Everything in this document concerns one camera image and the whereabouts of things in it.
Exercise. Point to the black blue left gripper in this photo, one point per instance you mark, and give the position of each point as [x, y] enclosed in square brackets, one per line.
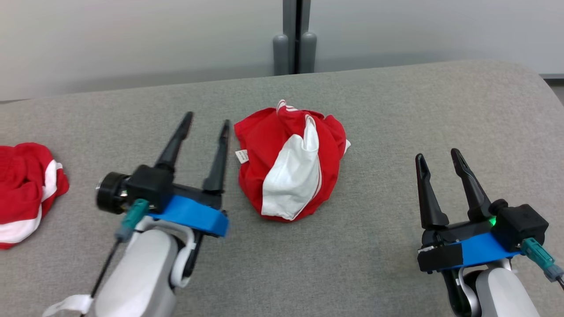
[194, 213]

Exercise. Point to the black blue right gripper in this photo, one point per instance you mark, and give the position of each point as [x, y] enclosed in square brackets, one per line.
[467, 251]

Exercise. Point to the red white striped jersey shirt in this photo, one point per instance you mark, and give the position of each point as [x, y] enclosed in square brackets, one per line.
[269, 145]

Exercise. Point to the red white numbered shorts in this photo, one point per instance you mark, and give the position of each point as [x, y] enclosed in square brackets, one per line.
[22, 180]

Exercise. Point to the grey fabric sofa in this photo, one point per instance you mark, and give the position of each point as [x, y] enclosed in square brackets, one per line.
[352, 110]

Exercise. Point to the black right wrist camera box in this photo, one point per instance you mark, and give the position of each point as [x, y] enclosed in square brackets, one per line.
[524, 224]

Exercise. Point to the grey partition post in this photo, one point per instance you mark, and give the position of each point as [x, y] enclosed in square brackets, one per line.
[294, 44]

